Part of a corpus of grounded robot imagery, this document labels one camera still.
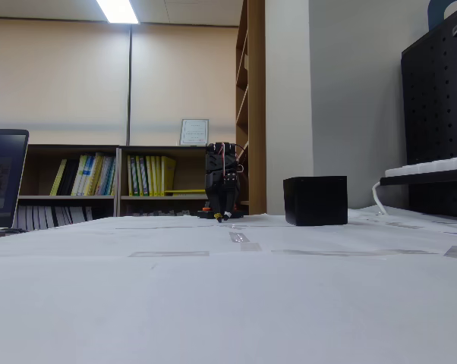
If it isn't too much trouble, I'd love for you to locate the black open box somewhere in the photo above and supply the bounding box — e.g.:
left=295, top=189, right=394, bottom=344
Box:
left=282, top=175, right=349, bottom=228

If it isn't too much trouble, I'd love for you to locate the yellow binder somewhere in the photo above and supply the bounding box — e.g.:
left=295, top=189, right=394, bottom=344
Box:
left=144, top=155, right=154, bottom=197
left=127, top=155, right=137, bottom=197
left=135, top=155, right=147, bottom=197
left=160, top=155, right=178, bottom=197
left=152, top=155, right=162, bottom=197

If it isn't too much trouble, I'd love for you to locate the framed white certificate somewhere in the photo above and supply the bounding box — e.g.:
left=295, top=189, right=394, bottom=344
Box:
left=179, top=118, right=210, bottom=147

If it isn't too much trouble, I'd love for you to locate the white paper sheet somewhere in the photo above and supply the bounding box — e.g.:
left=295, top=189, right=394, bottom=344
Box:
left=197, top=212, right=442, bottom=256
left=0, top=215, right=260, bottom=259
left=0, top=246, right=457, bottom=364
left=345, top=206, right=457, bottom=251

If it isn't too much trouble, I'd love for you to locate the tall wooden bookshelf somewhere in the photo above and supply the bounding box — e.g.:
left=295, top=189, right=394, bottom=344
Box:
left=235, top=0, right=267, bottom=216

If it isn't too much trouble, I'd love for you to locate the low wooden bookshelf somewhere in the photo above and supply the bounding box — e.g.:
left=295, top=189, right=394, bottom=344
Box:
left=17, top=143, right=210, bottom=231

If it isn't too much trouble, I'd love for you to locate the black book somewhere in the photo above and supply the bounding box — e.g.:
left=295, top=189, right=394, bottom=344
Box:
left=56, top=158, right=80, bottom=197

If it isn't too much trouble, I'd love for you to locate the thin yellow book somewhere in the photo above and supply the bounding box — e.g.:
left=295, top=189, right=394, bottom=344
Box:
left=49, top=158, right=68, bottom=197

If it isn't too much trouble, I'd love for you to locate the ceiling light panel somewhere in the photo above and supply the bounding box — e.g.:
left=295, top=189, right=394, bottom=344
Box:
left=95, top=0, right=140, bottom=25

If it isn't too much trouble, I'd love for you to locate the white power strip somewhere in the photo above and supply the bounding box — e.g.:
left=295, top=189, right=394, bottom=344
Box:
left=383, top=155, right=457, bottom=178

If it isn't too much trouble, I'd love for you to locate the laptop with dark screen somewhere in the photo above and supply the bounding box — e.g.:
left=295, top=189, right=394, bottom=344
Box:
left=0, top=128, right=30, bottom=238

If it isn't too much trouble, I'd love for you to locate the black pegboard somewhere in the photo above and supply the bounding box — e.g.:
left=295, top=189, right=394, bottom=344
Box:
left=400, top=10, right=457, bottom=220

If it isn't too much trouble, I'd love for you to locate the dark blue panel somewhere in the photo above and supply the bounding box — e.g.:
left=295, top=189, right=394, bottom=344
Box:
left=427, top=0, right=457, bottom=32

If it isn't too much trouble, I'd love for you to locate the red black arm wire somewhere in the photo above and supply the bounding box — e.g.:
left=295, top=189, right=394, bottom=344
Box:
left=234, top=143, right=249, bottom=174

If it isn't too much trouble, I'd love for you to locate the white power cable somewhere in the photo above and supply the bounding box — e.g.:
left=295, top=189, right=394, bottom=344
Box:
left=371, top=180, right=389, bottom=216

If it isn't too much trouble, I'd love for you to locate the black rail bar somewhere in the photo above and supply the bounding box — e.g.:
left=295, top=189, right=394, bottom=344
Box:
left=379, top=166, right=457, bottom=187

